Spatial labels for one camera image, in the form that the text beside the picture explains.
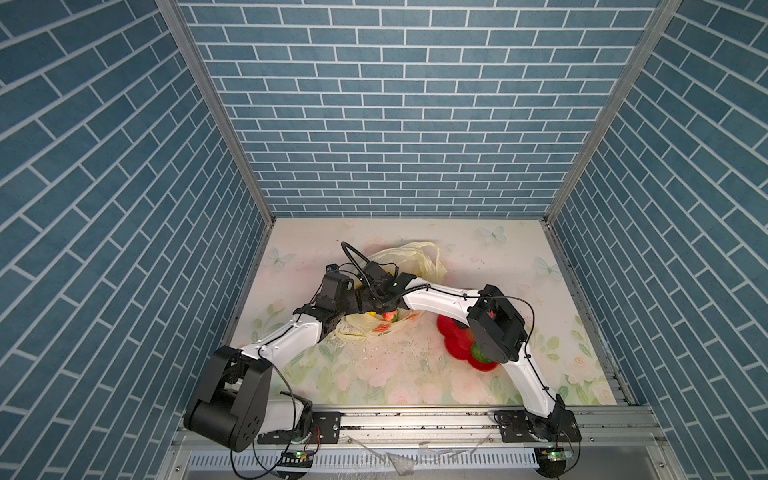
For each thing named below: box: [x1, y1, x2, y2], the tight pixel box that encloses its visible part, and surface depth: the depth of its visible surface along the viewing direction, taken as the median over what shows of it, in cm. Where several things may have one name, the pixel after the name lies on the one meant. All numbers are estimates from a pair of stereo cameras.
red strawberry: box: [382, 310, 399, 323], surface depth 91 cm
